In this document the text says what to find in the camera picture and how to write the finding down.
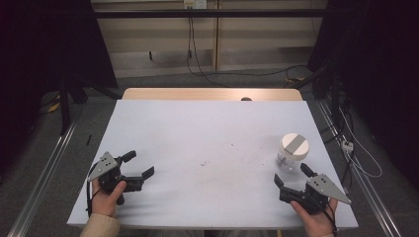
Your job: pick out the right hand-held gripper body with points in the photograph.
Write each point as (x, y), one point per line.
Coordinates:
(321, 189)

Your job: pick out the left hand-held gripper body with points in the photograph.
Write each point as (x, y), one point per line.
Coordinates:
(110, 173)

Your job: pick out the clear jar with white lid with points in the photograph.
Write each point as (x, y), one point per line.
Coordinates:
(289, 158)

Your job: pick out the person's left hand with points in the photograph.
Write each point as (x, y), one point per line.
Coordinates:
(103, 204)

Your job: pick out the person's right hand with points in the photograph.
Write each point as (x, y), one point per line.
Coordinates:
(318, 223)

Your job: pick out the small black floor item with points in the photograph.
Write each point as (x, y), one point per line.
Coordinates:
(88, 140)

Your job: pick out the white power strip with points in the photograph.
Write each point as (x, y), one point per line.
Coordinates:
(347, 145)

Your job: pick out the white table cover board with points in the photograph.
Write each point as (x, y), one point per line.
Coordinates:
(204, 138)

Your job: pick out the black metal stand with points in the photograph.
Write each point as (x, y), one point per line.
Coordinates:
(65, 108)

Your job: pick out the wooden table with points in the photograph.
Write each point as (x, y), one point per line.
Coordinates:
(197, 94)

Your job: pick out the black curtain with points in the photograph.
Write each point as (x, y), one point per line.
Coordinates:
(46, 49)
(375, 65)

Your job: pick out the black horizontal bar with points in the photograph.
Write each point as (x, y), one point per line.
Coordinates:
(210, 13)

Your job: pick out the metal floor rail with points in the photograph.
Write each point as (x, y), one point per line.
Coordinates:
(42, 174)
(359, 177)

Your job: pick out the white wall socket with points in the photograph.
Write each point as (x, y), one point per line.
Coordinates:
(195, 4)

